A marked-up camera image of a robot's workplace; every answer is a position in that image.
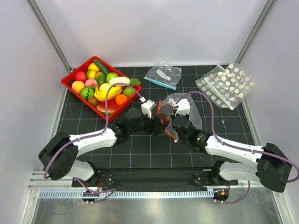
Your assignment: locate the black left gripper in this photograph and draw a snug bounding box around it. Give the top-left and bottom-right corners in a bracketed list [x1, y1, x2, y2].
[128, 110, 165, 136]

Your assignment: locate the orange toy fruit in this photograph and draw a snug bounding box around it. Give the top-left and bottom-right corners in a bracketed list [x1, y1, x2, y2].
[115, 94, 128, 106]

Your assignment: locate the green custard apple toy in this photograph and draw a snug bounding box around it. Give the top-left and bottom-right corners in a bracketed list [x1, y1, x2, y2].
[123, 87, 135, 98]

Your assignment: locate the clear bag orange zipper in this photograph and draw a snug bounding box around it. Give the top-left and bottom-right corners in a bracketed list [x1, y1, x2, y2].
[157, 93, 202, 142]

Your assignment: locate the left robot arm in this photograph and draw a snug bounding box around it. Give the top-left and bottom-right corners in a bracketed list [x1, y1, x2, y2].
[38, 108, 169, 187]

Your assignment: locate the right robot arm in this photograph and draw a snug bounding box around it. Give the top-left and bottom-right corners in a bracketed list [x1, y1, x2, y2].
[172, 115, 292, 193]

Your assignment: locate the clear bag blue zipper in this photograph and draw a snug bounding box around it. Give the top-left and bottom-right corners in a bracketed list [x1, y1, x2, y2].
[144, 62, 182, 90]

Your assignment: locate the white polka dot bag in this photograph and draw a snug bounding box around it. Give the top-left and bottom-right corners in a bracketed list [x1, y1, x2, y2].
[195, 63, 256, 110]

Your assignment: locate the black grid cutting mat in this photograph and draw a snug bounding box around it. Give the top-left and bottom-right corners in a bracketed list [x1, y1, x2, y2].
[58, 65, 255, 168]

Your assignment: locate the watermelon slice toy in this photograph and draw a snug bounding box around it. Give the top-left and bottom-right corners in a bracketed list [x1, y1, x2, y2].
[96, 105, 116, 115]

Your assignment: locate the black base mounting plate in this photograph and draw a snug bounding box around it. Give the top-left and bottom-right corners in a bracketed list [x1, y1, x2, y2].
[69, 167, 238, 192]

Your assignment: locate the yellow banana bunch toy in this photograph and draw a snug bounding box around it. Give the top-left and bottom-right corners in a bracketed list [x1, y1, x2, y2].
[94, 83, 122, 102]

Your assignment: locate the white radish toy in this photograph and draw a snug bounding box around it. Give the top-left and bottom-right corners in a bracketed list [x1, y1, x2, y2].
[108, 77, 130, 86]

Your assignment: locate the brown kiwi toy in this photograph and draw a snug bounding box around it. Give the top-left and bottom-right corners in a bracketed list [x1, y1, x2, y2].
[87, 97, 98, 107]

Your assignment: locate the small round watermelon toy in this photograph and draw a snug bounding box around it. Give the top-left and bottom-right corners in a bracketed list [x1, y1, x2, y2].
[80, 87, 94, 100]

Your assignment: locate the pink peach toy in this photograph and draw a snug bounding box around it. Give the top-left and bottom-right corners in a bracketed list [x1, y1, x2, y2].
[85, 79, 98, 88]

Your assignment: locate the green cucumber toy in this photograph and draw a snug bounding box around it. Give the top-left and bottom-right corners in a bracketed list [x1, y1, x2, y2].
[93, 59, 110, 76]

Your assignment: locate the orange peach toy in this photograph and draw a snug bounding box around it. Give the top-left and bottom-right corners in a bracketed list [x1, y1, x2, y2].
[71, 81, 85, 94]

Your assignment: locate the yellow lemon toy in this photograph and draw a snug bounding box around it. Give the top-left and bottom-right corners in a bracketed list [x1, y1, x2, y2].
[88, 63, 100, 72]

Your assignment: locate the red apple toy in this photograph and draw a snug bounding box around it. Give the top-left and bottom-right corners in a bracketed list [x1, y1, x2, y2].
[74, 71, 87, 82]

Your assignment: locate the red plastic fruit tray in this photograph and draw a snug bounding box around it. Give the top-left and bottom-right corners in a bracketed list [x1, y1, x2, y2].
[61, 56, 139, 123]

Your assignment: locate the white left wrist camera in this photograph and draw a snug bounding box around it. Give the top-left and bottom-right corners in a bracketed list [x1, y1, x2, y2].
[141, 99, 156, 119]

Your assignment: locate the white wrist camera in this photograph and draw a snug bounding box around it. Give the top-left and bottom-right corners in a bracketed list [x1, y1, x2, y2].
[141, 99, 156, 119]
[174, 98, 191, 116]

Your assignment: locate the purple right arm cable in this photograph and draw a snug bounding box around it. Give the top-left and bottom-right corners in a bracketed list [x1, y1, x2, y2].
[175, 91, 299, 204]

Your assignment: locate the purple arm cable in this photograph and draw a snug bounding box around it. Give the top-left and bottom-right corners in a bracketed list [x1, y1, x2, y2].
[175, 91, 299, 204]
[43, 84, 146, 201]

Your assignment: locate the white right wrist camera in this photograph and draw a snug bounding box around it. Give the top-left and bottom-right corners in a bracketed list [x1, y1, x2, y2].
[174, 98, 191, 116]

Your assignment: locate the slotted cable duct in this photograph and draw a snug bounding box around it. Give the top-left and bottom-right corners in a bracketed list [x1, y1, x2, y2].
[38, 189, 214, 200]

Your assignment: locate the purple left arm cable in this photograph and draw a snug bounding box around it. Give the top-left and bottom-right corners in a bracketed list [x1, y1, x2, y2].
[43, 84, 146, 201]

